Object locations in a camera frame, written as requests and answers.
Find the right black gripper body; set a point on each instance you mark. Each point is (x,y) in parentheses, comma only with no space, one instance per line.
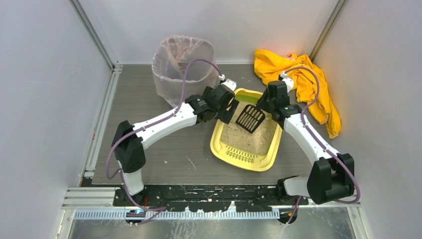
(263,107)

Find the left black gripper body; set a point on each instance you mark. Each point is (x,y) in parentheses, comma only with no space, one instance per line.
(231,110)

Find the black litter scoop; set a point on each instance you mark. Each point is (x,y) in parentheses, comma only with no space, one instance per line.
(250,118)

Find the yellow litter box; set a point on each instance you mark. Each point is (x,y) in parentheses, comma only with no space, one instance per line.
(250,151)

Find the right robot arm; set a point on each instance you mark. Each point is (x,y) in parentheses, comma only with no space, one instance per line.
(332,174)

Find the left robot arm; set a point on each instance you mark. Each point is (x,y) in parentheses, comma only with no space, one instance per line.
(131,140)

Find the yellow cloth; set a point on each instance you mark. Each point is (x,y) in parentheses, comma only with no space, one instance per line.
(309,83)

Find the trash bin with pink bag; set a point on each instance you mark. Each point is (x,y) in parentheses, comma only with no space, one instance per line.
(170,62)

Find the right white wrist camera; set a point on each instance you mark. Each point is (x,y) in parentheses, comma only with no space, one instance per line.
(289,83)

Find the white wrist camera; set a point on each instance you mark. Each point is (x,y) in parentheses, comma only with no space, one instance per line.
(230,84)
(289,83)

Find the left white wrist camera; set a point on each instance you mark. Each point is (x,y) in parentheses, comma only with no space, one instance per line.
(230,84)

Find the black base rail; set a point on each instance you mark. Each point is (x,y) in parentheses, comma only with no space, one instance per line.
(214,198)

